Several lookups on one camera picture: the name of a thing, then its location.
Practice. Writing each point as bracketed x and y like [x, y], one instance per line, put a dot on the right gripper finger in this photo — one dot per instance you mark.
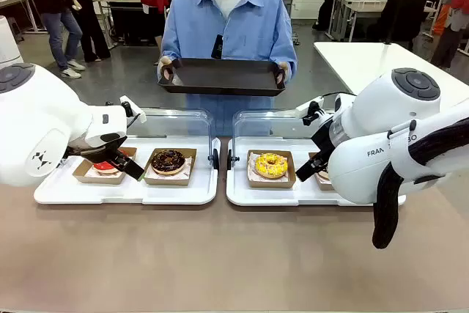
[312, 171]
[308, 167]

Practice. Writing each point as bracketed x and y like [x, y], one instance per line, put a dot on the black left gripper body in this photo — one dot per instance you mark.
[95, 150]

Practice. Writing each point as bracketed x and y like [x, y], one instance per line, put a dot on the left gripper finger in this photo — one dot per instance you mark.
[130, 162]
[122, 168]

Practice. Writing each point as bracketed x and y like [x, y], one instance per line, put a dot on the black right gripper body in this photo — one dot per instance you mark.
[326, 140]

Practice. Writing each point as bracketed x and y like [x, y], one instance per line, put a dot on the brown cardboard donut box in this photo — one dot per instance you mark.
[84, 177]
[271, 183]
[322, 185]
[165, 181]

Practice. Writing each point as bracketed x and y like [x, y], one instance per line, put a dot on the black serving tray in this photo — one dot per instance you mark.
[223, 76]

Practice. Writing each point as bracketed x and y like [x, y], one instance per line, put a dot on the person's left forearm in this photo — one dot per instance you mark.
[287, 52]

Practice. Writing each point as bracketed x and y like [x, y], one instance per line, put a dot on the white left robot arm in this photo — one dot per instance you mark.
[36, 115]

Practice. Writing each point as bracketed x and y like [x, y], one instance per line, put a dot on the person's right forearm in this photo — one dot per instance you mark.
[169, 47]

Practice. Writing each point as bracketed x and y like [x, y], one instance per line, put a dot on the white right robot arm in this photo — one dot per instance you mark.
[384, 107]

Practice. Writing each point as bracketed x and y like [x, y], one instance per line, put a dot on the red glazed donut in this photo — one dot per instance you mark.
[104, 169]

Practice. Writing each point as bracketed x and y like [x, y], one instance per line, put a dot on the yellow sprinkled donut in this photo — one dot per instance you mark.
[271, 168]

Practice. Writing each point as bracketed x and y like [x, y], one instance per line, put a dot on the chocolate sprinkled donut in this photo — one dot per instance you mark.
[168, 162]

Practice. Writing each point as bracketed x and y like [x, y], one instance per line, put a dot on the person in blue shirt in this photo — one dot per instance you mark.
[242, 23]

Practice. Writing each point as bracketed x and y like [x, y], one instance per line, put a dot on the person's left hand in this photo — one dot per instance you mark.
[284, 74]

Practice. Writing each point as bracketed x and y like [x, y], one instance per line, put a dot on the person's right hand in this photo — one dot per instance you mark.
[165, 67]

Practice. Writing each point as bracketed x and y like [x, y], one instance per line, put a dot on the white printed paper liner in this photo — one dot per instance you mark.
[187, 166]
[251, 170]
[89, 173]

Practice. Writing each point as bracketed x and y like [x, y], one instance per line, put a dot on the white display tray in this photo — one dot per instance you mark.
[165, 195]
[238, 192]

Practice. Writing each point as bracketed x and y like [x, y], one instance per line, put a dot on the clear plastic display cover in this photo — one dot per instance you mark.
[264, 122]
[176, 122]

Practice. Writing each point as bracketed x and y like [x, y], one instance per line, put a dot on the large white table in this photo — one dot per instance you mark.
[366, 60]

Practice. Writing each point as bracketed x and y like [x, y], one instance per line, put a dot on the bystander in light blue shirt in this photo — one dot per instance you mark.
[91, 27]

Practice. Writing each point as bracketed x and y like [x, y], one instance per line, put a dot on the white air purifier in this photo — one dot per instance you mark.
[9, 45]

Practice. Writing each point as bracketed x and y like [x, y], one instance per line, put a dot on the white background table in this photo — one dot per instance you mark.
[362, 5]

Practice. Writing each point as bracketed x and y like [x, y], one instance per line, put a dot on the black clip microphone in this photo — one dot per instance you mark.
[218, 47]

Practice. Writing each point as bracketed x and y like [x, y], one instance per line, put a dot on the seated bystander in black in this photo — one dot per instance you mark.
[403, 9]

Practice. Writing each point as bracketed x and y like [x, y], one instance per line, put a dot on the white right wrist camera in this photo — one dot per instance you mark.
[309, 106]

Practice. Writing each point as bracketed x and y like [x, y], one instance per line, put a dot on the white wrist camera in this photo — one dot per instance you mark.
[309, 106]
[130, 102]

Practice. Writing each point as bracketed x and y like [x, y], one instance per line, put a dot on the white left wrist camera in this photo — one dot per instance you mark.
[130, 102]

